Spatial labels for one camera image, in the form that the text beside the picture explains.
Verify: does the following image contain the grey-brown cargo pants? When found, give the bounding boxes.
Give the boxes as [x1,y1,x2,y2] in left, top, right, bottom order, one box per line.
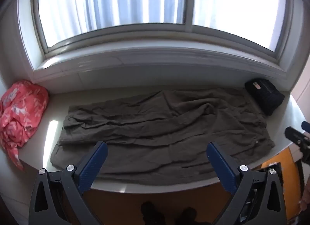
[50,88,274,185]

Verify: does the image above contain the person's right hand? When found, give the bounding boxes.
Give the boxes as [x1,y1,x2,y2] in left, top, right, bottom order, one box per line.
[300,180,310,211]

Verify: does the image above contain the folded dark navy garment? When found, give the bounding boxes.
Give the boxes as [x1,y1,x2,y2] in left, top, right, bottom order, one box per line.
[244,78,285,116]

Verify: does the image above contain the red floral cloth bundle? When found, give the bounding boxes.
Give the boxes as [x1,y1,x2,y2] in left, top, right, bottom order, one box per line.
[1,80,49,170]

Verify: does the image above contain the white window frame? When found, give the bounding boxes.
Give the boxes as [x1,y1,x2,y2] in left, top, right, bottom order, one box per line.
[17,0,306,82]

